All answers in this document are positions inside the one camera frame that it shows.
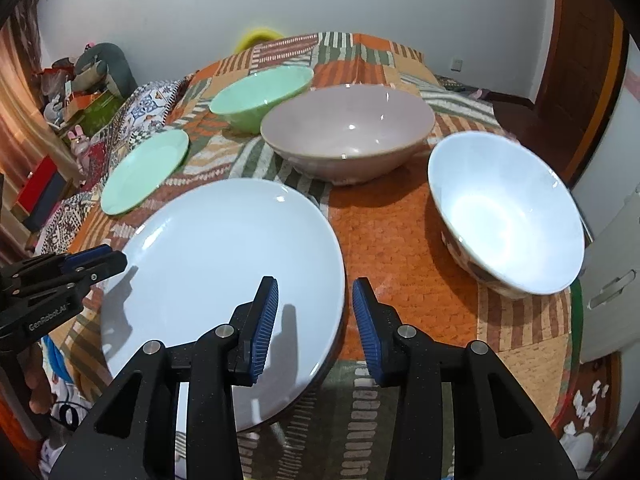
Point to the green bowl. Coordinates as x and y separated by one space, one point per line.
255 97

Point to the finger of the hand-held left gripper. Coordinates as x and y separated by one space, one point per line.
100 267
87 256

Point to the white cabinet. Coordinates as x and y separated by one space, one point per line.
615 240

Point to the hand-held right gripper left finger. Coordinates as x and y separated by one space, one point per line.
262 327

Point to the brown wooden door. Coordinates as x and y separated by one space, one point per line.
575 50

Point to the dark blue box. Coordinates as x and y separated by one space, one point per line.
47 205

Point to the small green plate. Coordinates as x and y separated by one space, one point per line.
145 172

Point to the large white plate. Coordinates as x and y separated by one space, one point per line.
215 270

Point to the green gift box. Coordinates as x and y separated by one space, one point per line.
95 107

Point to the grey plush toy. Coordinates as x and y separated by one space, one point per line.
107 62

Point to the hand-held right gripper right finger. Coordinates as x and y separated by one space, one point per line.
366 327

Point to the large pink bowl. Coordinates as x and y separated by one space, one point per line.
350 125

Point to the pink bunny toy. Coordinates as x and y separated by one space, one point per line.
79 142

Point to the striped brown curtain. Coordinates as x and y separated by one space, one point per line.
20 110

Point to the patterned geometric pillow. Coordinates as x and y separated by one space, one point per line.
135 110

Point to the orange striped patchwork blanket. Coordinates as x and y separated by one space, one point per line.
385 240

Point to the white wall socket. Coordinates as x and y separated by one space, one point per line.
456 64

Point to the white bowl with patterned outside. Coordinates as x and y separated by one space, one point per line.
505 220

